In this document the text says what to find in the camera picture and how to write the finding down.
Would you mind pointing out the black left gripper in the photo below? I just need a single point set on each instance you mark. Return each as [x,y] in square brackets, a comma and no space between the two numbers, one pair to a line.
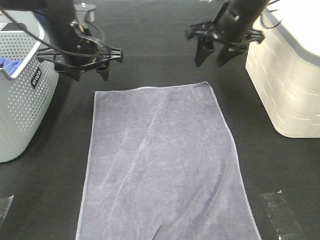
[90,53]

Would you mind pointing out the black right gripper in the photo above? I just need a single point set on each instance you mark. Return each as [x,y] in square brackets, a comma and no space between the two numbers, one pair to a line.
[230,26]

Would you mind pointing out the grey towel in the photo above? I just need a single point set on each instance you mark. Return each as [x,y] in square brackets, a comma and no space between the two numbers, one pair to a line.
[163,165]

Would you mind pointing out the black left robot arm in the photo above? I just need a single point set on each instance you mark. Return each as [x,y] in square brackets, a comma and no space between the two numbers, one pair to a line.
[72,48]

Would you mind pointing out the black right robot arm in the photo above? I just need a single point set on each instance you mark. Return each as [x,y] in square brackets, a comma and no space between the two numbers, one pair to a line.
[249,4]

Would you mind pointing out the blue towel in basket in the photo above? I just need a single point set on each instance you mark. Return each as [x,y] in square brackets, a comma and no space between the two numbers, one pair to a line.
[10,66]

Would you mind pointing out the grey perforated laundry basket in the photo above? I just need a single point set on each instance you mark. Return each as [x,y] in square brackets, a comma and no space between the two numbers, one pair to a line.
[26,94]

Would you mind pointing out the white plastic storage basket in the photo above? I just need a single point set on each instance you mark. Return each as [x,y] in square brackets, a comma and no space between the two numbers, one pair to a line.
[285,71]

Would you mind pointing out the black felt table mat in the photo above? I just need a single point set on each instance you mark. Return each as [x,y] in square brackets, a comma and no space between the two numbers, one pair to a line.
[46,181]

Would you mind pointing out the clear tape strip left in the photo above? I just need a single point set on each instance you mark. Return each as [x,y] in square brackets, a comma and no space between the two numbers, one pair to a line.
[5,204]

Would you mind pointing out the clear tape strip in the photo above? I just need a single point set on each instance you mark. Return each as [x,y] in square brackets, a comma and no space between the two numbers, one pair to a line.
[5,204]
[281,216]

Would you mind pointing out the clear tape strip right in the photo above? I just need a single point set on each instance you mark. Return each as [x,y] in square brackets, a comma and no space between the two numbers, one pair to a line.
[281,216]

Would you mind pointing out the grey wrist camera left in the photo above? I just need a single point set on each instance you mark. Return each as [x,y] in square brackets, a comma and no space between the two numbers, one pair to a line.
[85,12]

